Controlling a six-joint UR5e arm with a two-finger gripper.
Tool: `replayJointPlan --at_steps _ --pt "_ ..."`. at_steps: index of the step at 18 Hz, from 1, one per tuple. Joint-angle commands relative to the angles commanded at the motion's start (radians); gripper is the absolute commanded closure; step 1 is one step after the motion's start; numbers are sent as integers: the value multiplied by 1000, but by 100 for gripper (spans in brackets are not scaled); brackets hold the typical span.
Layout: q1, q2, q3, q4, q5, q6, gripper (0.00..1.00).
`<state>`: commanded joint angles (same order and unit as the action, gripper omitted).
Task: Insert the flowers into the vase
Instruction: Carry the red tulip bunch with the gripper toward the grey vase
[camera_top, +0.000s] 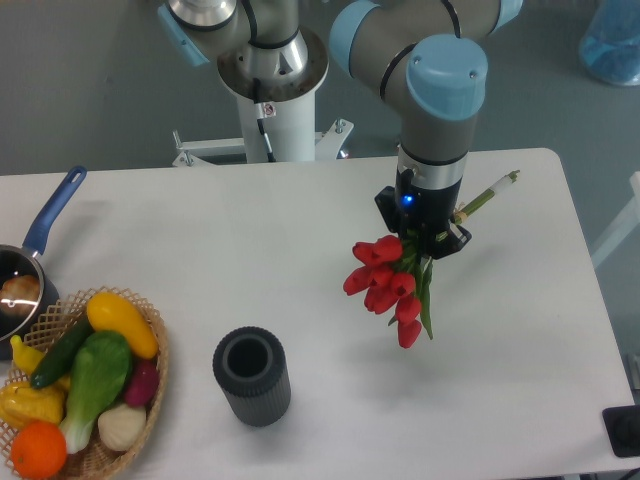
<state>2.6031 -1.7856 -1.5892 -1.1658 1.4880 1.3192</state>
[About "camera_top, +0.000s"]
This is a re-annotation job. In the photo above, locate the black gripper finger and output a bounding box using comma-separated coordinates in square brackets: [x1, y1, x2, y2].
[429, 223, 472, 259]
[374, 186, 399, 233]

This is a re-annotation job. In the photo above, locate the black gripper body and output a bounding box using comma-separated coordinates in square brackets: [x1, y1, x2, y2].
[395, 170, 462, 242]

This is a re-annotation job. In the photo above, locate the red tulip bouquet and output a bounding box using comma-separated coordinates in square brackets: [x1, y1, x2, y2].
[343, 170, 520, 349]

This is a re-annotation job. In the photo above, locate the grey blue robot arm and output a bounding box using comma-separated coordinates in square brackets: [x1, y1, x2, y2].
[158, 1, 521, 259]

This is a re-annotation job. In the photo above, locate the dark grey ribbed vase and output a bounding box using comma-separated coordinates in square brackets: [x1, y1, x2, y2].
[212, 326, 291, 427]

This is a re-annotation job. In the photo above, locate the blue transparent container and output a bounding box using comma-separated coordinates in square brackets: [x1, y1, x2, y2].
[579, 0, 639, 87]

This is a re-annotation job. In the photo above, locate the black device at table edge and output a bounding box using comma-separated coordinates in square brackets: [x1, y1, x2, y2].
[602, 405, 640, 458]

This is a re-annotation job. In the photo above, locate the yellow squash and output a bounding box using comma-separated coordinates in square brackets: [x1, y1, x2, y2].
[86, 292, 159, 360]

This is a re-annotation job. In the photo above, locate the purple red radish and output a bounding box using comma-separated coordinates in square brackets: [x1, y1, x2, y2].
[123, 360, 160, 407]

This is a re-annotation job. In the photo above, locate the green bok choy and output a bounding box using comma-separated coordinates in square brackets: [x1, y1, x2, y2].
[59, 331, 132, 455]

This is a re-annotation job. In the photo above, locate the white garlic bulb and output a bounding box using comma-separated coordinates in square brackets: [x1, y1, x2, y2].
[98, 403, 146, 452]

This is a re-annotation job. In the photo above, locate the green cucumber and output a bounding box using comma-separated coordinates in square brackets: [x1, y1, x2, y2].
[30, 316, 94, 389]

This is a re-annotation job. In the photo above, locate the brown bread roll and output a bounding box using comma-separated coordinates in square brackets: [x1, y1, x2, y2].
[1, 275, 40, 319]

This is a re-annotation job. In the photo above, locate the yellow banana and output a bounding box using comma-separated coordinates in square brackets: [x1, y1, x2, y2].
[10, 335, 45, 377]

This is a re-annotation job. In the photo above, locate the woven wicker basket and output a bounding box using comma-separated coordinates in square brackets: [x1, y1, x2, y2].
[23, 286, 169, 479]

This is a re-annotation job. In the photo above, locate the yellow bell pepper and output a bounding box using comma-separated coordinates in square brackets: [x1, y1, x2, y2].
[1, 381, 66, 430]

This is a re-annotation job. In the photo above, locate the orange fruit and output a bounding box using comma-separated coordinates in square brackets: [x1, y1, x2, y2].
[10, 421, 67, 479]

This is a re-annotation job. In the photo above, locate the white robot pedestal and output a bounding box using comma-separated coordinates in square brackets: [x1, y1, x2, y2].
[173, 26, 354, 167]

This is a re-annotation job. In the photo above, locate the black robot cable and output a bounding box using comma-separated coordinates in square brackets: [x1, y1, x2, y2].
[252, 78, 277, 164]

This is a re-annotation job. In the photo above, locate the white frame at right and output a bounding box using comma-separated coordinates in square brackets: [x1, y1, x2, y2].
[591, 171, 639, 269]

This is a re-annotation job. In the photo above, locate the blue handled saucepan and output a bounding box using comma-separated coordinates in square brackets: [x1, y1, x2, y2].
[1, 166, 87, 361]

